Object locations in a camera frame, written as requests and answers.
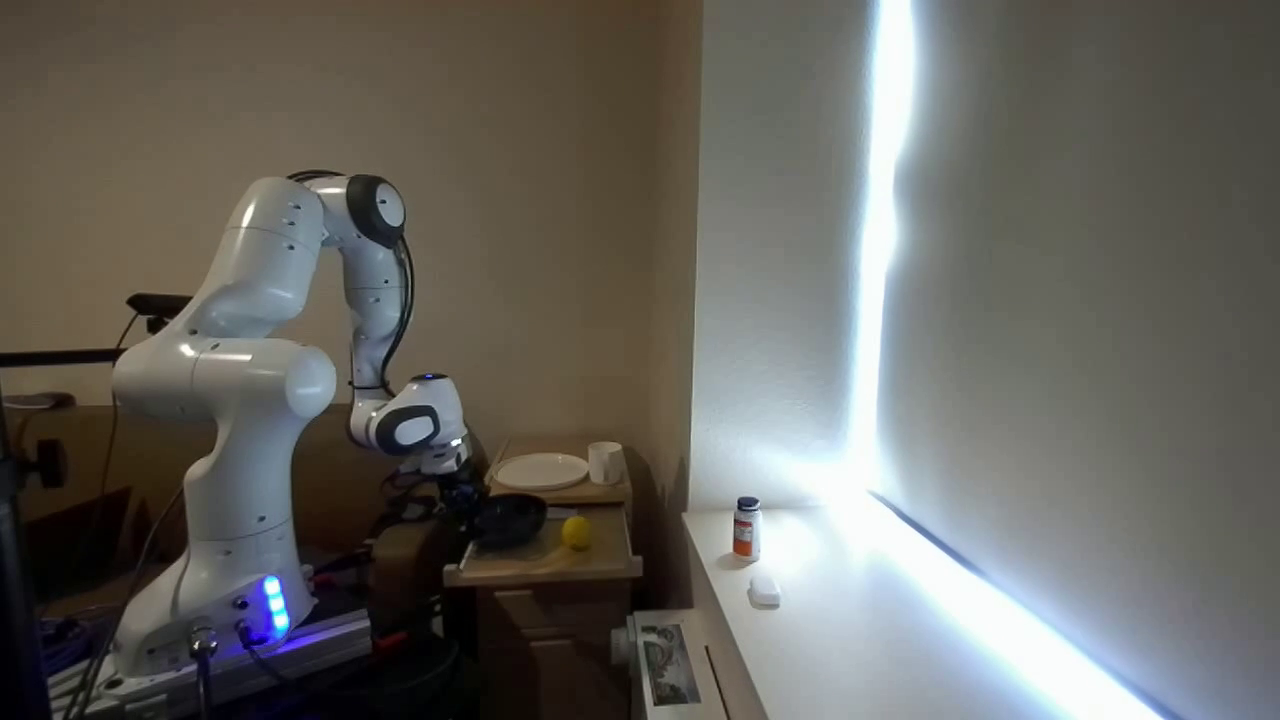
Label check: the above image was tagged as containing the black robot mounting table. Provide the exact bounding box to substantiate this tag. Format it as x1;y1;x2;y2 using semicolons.
34;556;463;720

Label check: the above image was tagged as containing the white wall heater unit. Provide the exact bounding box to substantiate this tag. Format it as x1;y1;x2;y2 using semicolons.
609;607;730;720

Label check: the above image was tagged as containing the white window blind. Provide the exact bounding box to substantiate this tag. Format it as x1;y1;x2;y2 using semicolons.
865;0;1280;720

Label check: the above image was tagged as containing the dark blue bowl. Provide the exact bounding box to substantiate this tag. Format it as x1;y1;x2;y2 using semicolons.
463;493;553;553

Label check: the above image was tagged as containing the black camera stand bar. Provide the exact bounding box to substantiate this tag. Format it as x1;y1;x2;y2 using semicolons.
0;346;130;372

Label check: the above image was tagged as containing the light wooden side cabinet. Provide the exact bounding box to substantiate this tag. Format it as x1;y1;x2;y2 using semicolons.
473;444;644;720

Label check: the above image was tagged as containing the wooden pull out table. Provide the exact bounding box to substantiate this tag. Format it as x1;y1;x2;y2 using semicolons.
441;504;644;591

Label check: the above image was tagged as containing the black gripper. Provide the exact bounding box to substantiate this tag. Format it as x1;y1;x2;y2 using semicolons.
430;457;500;541

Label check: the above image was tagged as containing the white round plate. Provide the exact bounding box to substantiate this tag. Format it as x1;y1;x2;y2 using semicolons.
489;447;591;497

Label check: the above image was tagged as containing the white window sill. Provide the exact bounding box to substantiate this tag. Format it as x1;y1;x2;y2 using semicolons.
679;500;1163;720

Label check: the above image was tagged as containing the black camera on stand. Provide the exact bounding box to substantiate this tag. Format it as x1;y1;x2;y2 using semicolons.
123;286;194;337

